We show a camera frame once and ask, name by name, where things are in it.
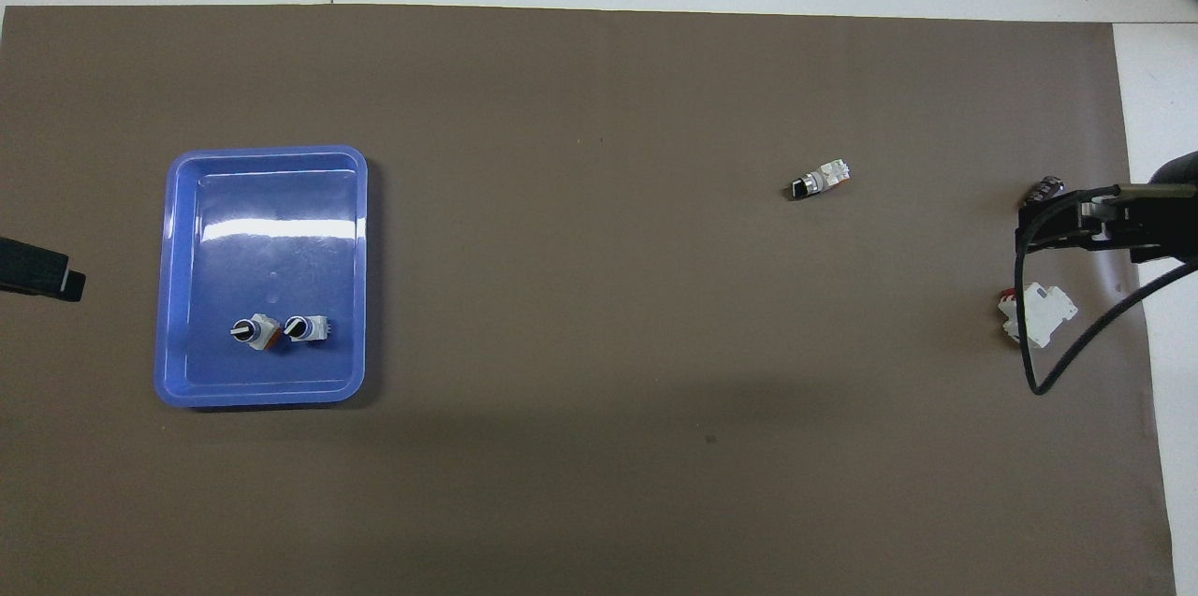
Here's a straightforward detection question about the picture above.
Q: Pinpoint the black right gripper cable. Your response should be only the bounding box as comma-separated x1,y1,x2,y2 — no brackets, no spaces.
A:
1015,189,1198,396

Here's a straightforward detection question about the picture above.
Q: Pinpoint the white circuit breaker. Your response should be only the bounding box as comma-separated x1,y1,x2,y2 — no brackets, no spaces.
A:
998,283,1079,350

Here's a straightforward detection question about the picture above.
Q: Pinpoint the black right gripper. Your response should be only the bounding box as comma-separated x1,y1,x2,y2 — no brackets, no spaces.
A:
1017,187,1198,264

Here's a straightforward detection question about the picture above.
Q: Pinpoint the blue plastic tray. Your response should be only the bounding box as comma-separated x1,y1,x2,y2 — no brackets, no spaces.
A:
153,145,370,410

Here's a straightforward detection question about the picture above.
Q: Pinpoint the rotary switch with orange base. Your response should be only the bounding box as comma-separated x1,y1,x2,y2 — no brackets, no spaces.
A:
231,313,282,352

